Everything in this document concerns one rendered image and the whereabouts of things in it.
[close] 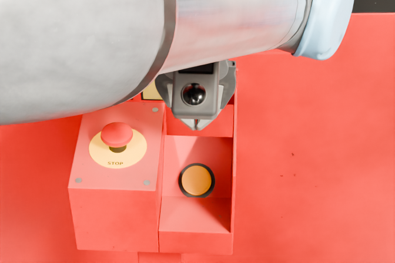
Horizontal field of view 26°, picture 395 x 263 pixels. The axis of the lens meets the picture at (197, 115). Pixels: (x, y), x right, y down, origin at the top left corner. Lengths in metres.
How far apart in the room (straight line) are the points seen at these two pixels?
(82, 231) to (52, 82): 0.75
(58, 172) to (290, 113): 0.39
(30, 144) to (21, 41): 1.05
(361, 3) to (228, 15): 0.72
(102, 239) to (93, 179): 0.10
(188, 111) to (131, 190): 0.20
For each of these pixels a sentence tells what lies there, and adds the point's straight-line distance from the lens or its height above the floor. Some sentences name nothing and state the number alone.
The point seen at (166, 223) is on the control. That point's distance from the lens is 1.08.
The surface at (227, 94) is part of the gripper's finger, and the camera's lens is 0.96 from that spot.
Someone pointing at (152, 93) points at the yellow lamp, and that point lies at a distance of 1.11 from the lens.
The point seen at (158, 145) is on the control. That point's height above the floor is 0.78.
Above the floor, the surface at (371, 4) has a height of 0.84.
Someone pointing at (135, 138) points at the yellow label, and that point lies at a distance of 1.08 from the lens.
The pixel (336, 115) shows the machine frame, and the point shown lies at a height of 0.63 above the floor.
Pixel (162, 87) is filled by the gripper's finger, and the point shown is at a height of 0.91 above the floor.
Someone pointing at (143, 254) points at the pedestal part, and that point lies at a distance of 1.20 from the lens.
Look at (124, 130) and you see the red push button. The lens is 1.05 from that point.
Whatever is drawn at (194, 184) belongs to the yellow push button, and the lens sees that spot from 1.10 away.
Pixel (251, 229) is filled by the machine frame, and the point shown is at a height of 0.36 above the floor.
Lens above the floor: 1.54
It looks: 43 degrees down
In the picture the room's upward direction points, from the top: straight up
